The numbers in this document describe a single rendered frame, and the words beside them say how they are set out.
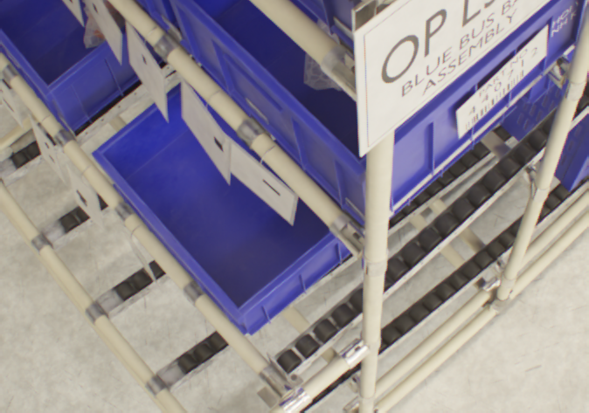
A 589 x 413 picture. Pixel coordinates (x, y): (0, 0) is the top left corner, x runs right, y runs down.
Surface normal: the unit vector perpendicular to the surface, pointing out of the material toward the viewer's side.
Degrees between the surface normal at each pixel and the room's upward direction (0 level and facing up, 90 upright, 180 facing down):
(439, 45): 90
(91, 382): 0
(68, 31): 3
